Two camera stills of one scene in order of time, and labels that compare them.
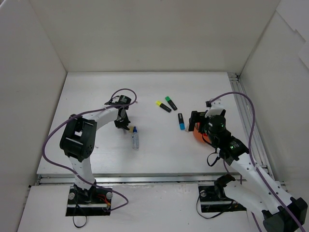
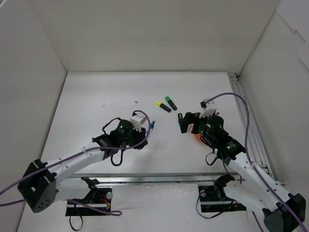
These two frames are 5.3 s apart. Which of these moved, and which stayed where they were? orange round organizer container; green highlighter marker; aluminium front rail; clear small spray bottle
Moved: clear small spray bottle
Stayed: aluminium front rail; green highlighter marker; orange round organizer container
